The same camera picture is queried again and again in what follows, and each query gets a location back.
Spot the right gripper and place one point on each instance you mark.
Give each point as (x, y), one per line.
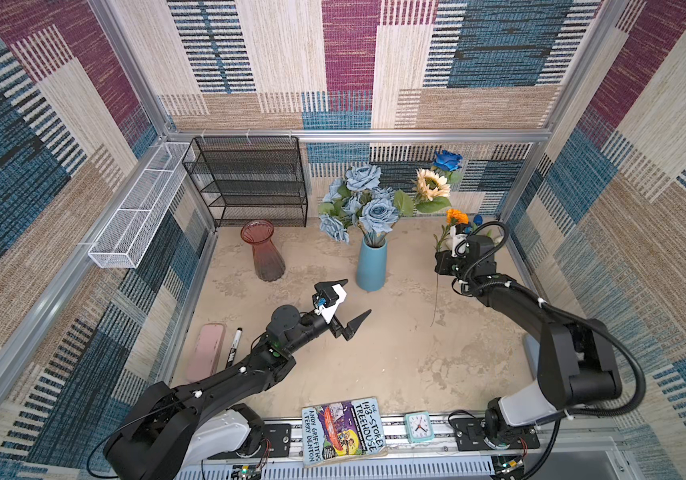
(442, 257)

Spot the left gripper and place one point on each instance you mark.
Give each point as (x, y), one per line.
(345, 332)

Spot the orange marigold flower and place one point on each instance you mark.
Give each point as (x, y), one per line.
(449, 244)

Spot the blue ceramic vase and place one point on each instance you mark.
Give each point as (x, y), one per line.
(372, 263)

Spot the cream sunflower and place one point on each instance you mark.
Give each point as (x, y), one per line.
(432, 192)

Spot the dark blue rose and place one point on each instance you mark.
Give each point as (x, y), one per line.
(449, 165)

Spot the pale blue rose bouquet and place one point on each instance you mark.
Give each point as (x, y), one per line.
(358, 200)

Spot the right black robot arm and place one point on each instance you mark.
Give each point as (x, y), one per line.
(582, 369)

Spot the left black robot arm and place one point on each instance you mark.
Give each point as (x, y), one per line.
(158, 433)

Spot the red ribbed glass vase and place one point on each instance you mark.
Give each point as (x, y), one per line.
(268, 262)

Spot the tulip bunch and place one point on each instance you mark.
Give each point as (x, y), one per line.
(475, 226)

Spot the blue grey oval pad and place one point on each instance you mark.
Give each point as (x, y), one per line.
(532, 350)

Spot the black marker pen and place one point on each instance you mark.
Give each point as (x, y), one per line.
(234, 347)

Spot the colourful treehouse book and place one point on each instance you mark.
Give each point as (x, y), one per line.
(342, 431)

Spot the pink pencil case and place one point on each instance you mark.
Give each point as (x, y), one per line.
(205, 357)

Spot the small mint alarm clock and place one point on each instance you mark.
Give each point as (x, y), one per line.
(418, 427)

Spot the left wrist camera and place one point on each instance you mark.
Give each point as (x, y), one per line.
(326, 306)

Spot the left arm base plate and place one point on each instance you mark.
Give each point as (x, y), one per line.
(273, 440)

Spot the black wire mesh shelf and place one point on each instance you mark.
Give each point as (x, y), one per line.
(241, 179)

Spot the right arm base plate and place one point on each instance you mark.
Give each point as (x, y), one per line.
(474, 433)

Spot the white wire mesh basket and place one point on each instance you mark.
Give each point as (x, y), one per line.
(125, 239)

